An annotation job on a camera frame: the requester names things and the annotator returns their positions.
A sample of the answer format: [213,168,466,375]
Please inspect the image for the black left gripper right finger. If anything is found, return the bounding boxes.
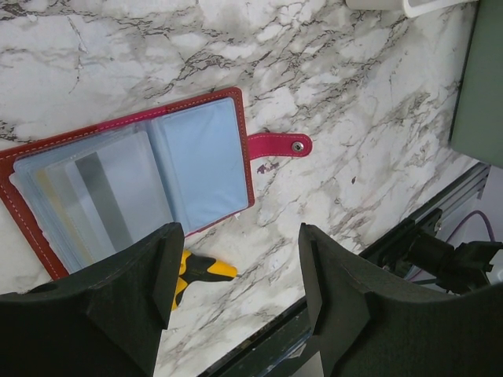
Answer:
[299,224,502,376]

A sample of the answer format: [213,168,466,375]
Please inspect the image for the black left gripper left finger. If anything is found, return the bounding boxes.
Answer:
[1,223,184,376]

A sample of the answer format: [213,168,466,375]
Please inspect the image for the red card holder wallet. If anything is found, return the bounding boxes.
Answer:
[1,87,313,280]

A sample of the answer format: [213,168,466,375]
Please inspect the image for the gold credit card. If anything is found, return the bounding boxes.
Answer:
[35,169,94,267]

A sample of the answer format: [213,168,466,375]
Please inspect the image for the white rectangular plastic tray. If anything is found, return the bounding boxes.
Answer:
[345,0,479,19]

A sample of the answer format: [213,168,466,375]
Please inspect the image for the black aluminium mounting rail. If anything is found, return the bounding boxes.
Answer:
[206,163,502,376]

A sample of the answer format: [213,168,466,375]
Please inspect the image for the yellow black T-handle hex key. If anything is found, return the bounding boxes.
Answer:
[171,250,238,310]

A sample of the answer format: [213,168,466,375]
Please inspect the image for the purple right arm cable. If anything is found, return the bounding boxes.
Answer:
[443,210,496,243]

